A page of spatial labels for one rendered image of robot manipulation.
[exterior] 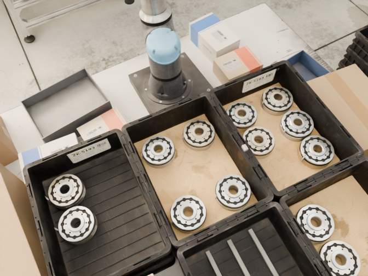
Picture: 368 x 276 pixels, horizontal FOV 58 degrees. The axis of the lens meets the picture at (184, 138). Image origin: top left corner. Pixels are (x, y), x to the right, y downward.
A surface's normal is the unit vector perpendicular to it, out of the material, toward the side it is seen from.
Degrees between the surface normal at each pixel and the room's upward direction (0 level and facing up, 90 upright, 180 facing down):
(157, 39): 4
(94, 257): 0
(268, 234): 0
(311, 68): 90
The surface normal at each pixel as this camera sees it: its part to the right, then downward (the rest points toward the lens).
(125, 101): -0.04, -0.49
